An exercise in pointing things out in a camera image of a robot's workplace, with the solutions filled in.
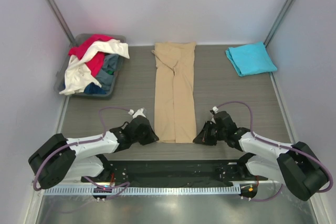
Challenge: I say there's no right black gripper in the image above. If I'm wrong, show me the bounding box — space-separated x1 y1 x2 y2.
194 121 227 146

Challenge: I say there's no beige t shirt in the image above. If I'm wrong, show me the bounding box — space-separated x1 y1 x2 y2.
152 42 196 144

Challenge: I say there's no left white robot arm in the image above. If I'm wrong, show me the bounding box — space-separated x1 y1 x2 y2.
28 116 159 191

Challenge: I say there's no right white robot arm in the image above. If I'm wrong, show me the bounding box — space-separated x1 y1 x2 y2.
193 121 333 201

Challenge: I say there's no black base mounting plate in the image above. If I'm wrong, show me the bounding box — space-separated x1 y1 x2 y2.
93 157 266 187

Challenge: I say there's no grey blue t shirt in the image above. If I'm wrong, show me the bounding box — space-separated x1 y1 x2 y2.
96 54 120 93

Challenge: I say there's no dark blue t shirt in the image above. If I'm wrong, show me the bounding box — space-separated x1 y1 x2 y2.
84 82 106 94

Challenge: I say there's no folded cyan t shirt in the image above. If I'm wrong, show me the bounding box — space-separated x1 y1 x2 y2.
225 41 277 77

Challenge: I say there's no red t shirt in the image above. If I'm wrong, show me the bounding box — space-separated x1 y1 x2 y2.
68 34 114 76

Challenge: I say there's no cream white t shirt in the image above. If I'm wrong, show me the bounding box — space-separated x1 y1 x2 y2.
59 35 130 95

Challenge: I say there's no grey plastic bin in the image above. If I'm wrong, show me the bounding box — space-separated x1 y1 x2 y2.
54 33 125 100

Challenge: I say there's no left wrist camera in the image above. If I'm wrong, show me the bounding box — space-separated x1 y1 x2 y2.
129 115 151 132

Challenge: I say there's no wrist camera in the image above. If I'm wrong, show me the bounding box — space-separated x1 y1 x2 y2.
129 115 151 132
213 111 237 132

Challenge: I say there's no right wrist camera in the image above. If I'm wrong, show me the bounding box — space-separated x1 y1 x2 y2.
213 111 237 132

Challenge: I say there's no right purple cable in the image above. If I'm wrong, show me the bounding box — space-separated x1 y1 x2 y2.
212 101 332 203

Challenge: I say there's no purple cable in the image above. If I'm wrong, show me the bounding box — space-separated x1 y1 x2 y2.
212 101 332 203
33 106 132 200

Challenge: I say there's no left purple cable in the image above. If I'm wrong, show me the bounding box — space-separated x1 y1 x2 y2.
33 106 132 200

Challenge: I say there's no slotted cable duct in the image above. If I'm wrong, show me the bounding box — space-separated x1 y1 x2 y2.
44 184 241 196

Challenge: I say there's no left aluminium frame post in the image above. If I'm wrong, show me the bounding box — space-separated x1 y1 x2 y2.
46 0 76 44

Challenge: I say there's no aluminium frame post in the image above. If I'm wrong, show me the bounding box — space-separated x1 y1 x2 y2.
46 0 76 44
264 0 295 48

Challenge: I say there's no right aluminium frame post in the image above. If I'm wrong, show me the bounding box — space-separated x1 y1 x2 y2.
264 0 295 48

